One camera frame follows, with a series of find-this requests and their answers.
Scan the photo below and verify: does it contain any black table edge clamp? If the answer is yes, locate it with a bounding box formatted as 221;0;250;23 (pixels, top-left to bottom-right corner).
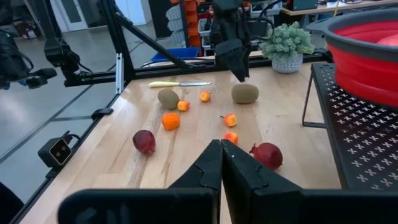
90;108;114;121

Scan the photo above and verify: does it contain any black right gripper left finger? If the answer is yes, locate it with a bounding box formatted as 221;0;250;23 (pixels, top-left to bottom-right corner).
57;139;222;224

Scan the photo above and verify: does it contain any wooden desk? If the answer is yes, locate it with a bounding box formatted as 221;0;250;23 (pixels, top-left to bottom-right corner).
281;0;398;16

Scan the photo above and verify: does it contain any dark red pomegranate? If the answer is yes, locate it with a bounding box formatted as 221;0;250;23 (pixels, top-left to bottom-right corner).
132;129;157;156

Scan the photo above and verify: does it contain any knife with cream handle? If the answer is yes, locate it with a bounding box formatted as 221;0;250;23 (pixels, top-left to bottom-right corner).
148;81;212;89

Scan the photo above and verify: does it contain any red grey collapsible colander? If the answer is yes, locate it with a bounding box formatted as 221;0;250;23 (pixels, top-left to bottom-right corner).
306;8;398;108

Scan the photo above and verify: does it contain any orange persimmon fruit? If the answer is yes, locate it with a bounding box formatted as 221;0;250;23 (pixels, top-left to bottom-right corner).
161;112;181;131

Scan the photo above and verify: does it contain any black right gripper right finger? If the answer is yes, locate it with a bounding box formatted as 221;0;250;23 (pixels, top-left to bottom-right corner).
221;139;398;224

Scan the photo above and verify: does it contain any black perforated metal stand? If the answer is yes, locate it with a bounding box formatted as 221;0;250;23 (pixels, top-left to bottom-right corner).
302;62;398;191

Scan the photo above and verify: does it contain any blue storage bin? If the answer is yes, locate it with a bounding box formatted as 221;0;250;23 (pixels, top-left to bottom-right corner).
150;47;200;62

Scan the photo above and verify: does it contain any silver mounting bracket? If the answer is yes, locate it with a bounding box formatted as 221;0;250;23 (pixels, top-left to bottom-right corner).
115;52;124;94

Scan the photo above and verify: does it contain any brown green kiwi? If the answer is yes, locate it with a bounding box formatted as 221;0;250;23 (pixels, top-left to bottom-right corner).
157;88;180;110
231;83;260;105

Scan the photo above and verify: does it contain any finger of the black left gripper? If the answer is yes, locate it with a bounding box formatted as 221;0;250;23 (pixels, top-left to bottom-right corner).
216;40;248;82
244;40;251;82

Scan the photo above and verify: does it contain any black table-level camera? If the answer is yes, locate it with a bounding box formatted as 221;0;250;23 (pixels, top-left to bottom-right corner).
37;130;81;170

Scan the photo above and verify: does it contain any green plant in white pot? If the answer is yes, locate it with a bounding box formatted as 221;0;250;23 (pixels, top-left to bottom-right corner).
260;21;315;75

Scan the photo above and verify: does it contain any black background machine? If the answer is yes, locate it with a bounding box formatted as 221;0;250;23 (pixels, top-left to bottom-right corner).
43;0;81;86
0;27;58;91

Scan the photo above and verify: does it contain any small red apple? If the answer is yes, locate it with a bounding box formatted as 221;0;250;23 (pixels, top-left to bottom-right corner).
249;142;284;171

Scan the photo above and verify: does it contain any orange storage rack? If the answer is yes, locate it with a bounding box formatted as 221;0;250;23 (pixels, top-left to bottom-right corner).
183;0;203;57

